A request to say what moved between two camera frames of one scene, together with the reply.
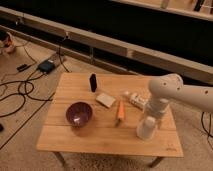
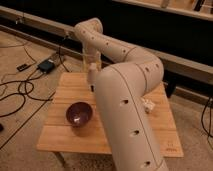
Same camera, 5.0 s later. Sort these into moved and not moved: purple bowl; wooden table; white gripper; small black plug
Moved: white gripper
Not moved: small black plug; wooden table; purple bowl
